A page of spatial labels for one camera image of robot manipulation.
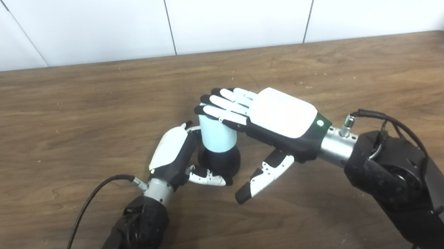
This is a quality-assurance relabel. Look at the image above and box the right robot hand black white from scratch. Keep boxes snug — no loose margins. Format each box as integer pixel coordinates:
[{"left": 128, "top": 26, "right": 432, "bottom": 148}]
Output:
[{"left": 192, "top": 79, "right": 337, "bottom": 208}]

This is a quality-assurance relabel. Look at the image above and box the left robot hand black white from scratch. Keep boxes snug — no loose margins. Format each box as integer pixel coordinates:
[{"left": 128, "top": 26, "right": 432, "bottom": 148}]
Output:
[{"left": 145, "top": 118, "right": 234, "bottom": 193}]

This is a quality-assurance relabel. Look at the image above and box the light-blue hose piece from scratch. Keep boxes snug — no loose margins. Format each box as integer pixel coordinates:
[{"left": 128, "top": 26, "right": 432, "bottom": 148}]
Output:
[{"left": 198, "top": 100, "right": 240, "bottom": 155}]

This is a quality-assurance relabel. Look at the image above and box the black funnel-shaped nozzle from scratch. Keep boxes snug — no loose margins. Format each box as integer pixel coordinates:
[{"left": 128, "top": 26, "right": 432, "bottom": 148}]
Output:
[{"left": 197, "top": 141, "right": 243, "bottom": 181}]

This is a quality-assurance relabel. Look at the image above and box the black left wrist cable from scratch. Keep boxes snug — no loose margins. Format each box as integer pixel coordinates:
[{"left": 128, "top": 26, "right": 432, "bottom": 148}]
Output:
[{"left": 51, "top": 172, "right": 154, "bottom": 249}]

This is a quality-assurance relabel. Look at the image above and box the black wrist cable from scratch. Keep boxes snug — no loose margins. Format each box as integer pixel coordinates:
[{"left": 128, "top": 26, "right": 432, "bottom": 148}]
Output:
[
  {"left": 343, "top": 104, "right": 429, "bottom": 163},
  {"left": 51, "top": 172, "right": 154, "bottom": 249}
]

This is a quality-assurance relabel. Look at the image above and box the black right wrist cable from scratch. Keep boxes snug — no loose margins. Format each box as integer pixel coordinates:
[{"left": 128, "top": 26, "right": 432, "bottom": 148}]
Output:
[{"left": 343, "top": 104, "right": 429, "bottom": 163}]

